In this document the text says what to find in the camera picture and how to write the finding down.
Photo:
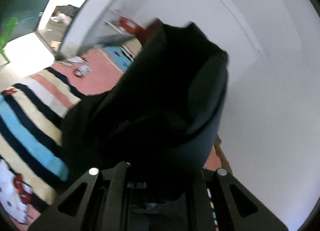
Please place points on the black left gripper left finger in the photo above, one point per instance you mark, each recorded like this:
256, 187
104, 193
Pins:
96, 201

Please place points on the red box on shelf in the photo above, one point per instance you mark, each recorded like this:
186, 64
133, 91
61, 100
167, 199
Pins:
129, 26

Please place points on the green plastic chair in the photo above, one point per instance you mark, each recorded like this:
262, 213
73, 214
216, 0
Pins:
6, 36

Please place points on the dark red headboard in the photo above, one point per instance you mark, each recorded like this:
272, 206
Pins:
145, 34

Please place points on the large black garment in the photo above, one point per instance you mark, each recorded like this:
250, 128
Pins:
161, 117

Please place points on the striped cartoon bed blanket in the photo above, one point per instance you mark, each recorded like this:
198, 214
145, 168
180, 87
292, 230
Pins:
31, 115

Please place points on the grey bedside shelf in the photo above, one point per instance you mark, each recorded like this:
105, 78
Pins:
104, 34

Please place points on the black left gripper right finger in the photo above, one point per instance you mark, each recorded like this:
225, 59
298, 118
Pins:
223, 203

